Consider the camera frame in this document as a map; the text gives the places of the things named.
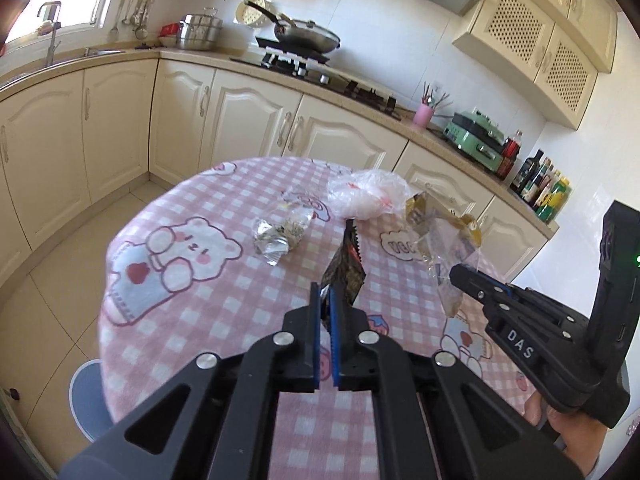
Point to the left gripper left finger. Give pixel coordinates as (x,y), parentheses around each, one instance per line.
(215,418)

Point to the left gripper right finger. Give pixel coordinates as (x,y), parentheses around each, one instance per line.
(433,417)

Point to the black snack wrapper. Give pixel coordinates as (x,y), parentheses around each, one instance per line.
(345,268)

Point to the gold snack bag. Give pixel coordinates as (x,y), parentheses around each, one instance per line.
(442,239)

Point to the blue trash bin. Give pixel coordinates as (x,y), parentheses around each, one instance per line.
(87,401)

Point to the kitchen faucet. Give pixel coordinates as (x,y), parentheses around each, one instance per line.
(50,27)

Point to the person right hand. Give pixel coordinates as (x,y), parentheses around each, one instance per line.
(583,436)

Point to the green yellow bottle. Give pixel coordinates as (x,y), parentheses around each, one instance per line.
(553,200)

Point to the pink checkered tablecloth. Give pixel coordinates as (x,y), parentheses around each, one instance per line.
(183,277)

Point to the crumpled silver foil wrapper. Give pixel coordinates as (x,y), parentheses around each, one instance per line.
(281,227)

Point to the dark sauce bottle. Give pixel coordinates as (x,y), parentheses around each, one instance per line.
(530,165)

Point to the red soda bottle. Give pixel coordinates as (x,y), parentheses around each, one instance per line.
(509,154)

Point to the clear plastic bag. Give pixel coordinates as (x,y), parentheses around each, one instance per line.
(367,194)

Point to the green electric cooker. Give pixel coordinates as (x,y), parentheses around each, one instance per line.
(475,135)

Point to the pink utensil holder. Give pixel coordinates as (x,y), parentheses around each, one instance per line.
(432,98)

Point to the cream base cabinets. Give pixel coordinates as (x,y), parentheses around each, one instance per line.
(80,133)

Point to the cream upper cabinets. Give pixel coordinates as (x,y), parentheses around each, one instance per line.
(550,51)

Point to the gas stove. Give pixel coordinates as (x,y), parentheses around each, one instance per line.
(313,67)

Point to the stainless steel pot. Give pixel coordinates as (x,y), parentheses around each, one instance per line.
(199,31)

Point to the frying pan with lid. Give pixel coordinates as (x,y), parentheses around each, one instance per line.
(304,34)

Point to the cream colander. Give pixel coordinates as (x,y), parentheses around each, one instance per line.
(250,17)

